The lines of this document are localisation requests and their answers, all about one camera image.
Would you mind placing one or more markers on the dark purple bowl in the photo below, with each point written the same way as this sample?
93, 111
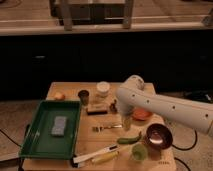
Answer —
159, 136

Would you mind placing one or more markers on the bunch of dark grapes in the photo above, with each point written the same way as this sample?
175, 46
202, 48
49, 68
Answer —
113, 107

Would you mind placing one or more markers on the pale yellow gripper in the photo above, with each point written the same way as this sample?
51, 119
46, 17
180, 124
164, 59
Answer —
126, 122

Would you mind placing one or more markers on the green plastic tray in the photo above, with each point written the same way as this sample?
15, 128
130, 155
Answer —
41, 143

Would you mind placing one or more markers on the orange bowl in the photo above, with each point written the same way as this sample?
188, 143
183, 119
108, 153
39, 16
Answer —
141, 114

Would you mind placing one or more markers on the wooden brush block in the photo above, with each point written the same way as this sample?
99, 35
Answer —
97, 109

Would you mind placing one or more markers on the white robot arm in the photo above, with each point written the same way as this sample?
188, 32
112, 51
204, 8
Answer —
194, 114

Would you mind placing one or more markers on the yellow corn cob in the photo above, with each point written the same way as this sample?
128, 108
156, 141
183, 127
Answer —
104, 157

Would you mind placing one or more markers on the grey blue sponge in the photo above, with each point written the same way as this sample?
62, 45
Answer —
59, 126

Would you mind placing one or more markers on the dark metal cup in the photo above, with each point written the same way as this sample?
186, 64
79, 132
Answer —
84, 97

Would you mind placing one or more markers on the light green cup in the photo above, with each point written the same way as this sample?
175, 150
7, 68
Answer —
139, 152

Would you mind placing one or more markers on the white lidded jar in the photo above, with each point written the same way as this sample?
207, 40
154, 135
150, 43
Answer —
103, 88

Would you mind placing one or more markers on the wooden stool frame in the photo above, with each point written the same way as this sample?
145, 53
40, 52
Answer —
92, 12

